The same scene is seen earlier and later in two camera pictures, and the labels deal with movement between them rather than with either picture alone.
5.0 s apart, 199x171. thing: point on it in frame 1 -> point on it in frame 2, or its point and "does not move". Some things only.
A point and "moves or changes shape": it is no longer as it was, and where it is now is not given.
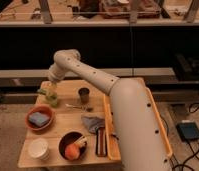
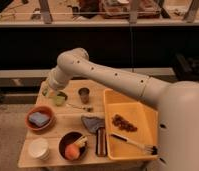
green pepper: x=46 y=97 moves or changes shape
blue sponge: x=38 y=119 does not move
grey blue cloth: x=93 y=123 does not move
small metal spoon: x=77 y=107 does not move
